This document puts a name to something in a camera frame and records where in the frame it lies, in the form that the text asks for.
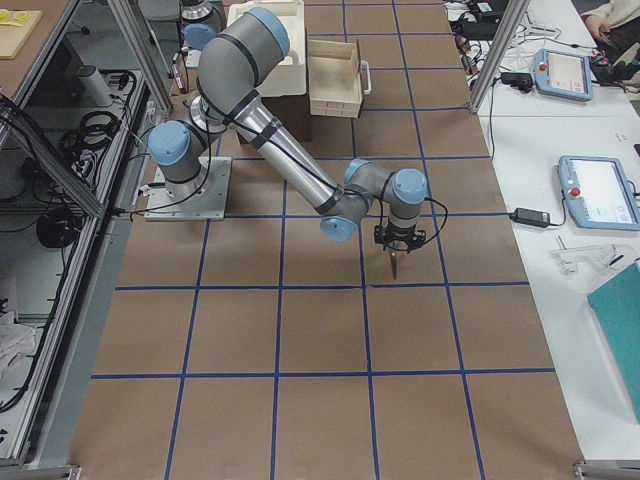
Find dark brown cabinet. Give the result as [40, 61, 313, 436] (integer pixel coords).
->
[237, 92, 314, 146]

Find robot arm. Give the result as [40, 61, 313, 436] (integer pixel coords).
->
[180, 0, 227, 50]
[148, 7, 428, 251]

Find black power adapter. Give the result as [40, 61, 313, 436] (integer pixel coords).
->
[509, 207, 551, 228]

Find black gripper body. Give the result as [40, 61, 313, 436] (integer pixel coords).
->
[374, 225, 426, 252]

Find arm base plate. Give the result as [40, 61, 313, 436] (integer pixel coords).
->
[144, 156, 232, 221]

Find wooden drawer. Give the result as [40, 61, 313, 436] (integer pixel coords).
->
[307, 39, 364, 118]

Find blue teach pendant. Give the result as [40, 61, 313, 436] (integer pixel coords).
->
[557, 155, 639, 231]
[533, 49, 593, 102]

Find aluminium frame post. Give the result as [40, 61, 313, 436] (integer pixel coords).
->
[468, 0, 530, 114]

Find white drawer handle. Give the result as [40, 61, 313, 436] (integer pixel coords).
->
[360, 60, 372, 95]

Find grey orange scissors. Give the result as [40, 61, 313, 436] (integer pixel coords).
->
[388, 240, 402, 280]

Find teal box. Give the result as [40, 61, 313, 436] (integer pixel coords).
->
[588, 262, 639, 418]

